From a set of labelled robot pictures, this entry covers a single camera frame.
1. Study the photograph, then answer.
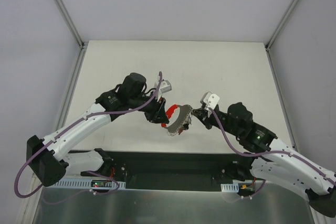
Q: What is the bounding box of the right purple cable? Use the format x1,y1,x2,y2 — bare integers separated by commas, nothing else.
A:
209,108,336,183

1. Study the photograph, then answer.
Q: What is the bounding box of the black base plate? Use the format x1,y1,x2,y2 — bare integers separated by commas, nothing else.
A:
68,150,263,190

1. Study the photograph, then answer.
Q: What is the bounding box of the aluminium frame post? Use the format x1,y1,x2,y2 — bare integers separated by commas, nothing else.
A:
265,0,301,52
54,0,86,49

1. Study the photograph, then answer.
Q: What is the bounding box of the right aluminium frame post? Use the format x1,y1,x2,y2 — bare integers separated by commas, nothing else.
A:
265,0,301,52

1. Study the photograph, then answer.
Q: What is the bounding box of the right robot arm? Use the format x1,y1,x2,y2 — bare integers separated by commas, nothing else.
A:
192,102,335,218

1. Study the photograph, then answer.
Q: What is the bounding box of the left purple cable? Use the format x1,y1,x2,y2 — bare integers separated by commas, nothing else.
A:
14,71,165,198

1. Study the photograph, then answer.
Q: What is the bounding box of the left aluminium frame post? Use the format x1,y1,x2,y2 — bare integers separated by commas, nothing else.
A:
54,0,86,49

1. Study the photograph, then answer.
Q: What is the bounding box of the left white cable duct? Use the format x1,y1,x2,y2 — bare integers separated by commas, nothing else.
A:
49,178,126,190

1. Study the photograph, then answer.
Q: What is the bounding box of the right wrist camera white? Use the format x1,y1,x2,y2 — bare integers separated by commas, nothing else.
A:
200,92,220,111

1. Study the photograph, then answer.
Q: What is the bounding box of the purple cable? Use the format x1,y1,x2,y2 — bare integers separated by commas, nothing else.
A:
14,71,165,198
209,108,336,183

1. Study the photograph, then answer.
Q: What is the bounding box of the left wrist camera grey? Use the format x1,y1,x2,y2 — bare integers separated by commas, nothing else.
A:
154,80,172,94

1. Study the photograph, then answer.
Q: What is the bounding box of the white cable duct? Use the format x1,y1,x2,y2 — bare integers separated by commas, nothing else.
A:
49,178,126,190
220,183,239,193

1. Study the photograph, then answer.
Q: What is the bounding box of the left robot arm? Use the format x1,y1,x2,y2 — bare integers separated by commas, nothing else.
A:
26,72,172,187

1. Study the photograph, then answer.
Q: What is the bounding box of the right white cable duct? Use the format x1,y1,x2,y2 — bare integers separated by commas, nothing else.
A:
220,183,239,193

